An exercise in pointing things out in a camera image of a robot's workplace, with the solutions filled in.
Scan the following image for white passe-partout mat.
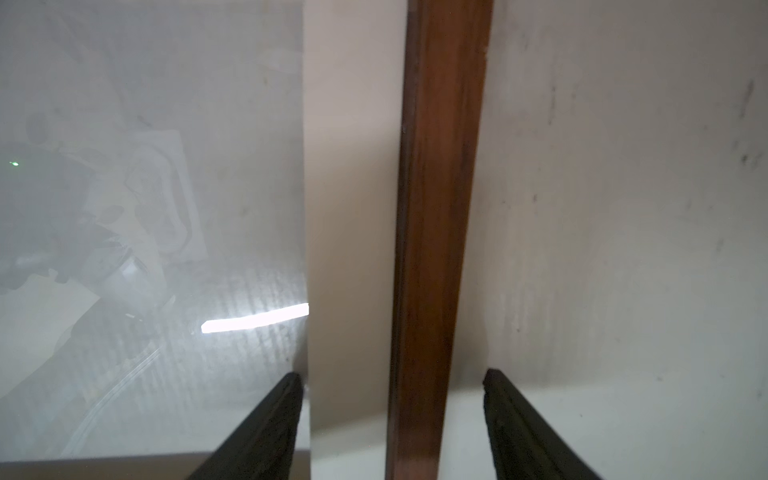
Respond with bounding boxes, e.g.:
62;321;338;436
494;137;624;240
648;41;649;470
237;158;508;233
303;1;408;479

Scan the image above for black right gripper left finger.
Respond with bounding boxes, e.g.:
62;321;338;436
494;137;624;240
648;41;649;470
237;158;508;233
188;372;303;480

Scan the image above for brown wooden picture frame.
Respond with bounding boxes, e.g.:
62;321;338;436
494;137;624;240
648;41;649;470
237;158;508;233
385;1;493;479

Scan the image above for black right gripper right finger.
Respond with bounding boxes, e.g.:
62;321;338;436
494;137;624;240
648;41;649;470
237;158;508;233
483;369;600;480

